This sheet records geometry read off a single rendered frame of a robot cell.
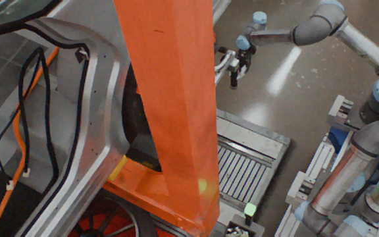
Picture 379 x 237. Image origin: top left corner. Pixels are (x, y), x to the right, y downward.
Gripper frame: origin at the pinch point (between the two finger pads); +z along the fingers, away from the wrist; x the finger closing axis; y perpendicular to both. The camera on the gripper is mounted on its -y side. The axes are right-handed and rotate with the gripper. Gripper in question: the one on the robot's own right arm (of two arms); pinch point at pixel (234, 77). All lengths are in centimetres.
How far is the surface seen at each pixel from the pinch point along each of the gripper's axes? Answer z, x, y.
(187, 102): 76, 22, 89
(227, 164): 12, 2, -77
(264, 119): -34, 9, -83
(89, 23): 53, -30, 75
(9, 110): 76, -80, 18
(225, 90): -45, -28, -83
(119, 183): 74, -27, -15
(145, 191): 74, -11, -9
